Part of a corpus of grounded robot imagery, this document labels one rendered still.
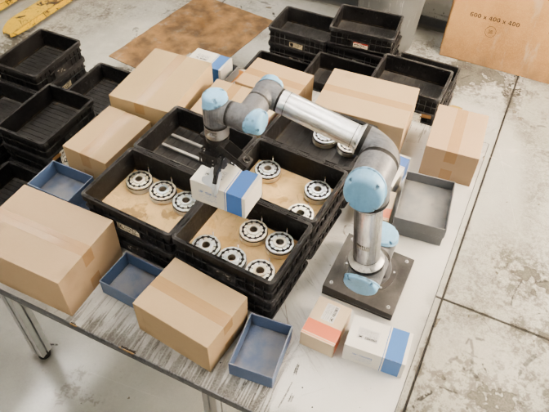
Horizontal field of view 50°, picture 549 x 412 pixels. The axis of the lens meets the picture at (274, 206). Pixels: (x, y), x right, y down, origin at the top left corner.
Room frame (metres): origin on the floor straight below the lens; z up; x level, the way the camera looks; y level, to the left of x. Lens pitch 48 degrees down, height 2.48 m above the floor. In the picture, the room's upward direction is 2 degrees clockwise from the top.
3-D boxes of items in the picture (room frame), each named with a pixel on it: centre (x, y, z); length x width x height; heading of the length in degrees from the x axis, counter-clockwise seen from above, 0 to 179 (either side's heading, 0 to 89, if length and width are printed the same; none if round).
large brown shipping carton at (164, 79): (2.19, 0.52, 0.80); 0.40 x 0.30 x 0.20; 159
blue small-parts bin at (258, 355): (0.95, 0.03, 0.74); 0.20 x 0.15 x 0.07; 162
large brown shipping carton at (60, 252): (1.29, 0.81, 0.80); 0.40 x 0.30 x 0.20; 66
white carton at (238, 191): (1.34, 0.16, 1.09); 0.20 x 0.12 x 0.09; 66
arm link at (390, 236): (1.27, -0.36, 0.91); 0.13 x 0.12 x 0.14; 156
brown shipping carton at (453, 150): (1.94, -0.77, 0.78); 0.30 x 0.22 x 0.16; 160
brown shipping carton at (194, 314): (1.05, 0.26, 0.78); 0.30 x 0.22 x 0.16; 59
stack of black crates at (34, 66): (2.83, 1.36, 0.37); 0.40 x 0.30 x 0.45; 156
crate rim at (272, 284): (1.29, 0.11, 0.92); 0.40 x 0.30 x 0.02; 62
